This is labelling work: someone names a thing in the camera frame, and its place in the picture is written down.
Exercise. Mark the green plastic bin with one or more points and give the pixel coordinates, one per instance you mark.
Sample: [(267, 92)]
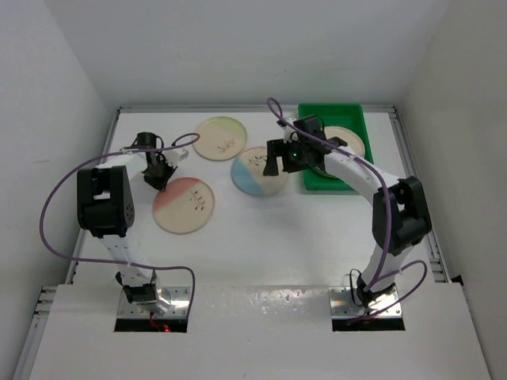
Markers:
[(349, 116)]

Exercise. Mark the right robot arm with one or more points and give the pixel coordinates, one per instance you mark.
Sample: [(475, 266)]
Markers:
[(400, 215)]

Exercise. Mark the pink cream plate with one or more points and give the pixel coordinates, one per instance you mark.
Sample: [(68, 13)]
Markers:
[(184, 206)]

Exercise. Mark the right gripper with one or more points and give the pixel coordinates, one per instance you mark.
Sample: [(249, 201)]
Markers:
[(277, 148)]

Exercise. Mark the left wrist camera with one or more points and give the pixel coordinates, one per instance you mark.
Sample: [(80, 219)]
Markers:
[(178, 154)]

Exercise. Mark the blue cream plate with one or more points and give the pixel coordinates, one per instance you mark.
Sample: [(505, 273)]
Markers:
[(352, 139), (247, 173)]

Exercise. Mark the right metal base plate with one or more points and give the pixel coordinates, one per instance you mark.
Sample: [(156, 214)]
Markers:
[(344, 304)]

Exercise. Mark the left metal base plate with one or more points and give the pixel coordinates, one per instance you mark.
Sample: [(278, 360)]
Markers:
[(171, 303)]

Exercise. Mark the metal base plate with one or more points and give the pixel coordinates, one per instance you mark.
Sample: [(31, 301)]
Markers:
[(171, 303), (344, 304)]

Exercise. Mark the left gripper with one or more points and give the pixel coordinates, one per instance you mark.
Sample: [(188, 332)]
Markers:
[(162, 185)]

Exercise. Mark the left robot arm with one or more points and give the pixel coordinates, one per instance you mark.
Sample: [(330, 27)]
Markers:
[(105, 208)]

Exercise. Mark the green cream plate rear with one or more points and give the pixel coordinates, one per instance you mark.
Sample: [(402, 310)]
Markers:
[(221, 138)]

